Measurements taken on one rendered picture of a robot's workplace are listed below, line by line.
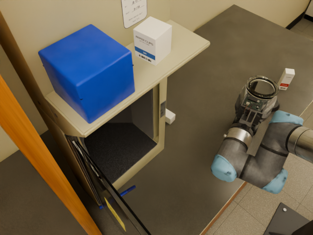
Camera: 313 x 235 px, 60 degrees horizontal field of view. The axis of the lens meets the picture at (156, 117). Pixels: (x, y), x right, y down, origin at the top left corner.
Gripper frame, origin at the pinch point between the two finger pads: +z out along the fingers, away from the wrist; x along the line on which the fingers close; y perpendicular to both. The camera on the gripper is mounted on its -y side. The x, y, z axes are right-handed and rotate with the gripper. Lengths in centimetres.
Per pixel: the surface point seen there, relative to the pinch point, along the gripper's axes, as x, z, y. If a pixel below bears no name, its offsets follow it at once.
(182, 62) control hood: 15, -33, 38
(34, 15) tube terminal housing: 31, -48, 53
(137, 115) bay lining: 34.6, -26.2, -4.5
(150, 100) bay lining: 27.8, -26.8, 9.6
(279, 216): -44, 6, -115
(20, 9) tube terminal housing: 31, -49, 55
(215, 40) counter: 32, 45, -26
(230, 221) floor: -16, -13, -115
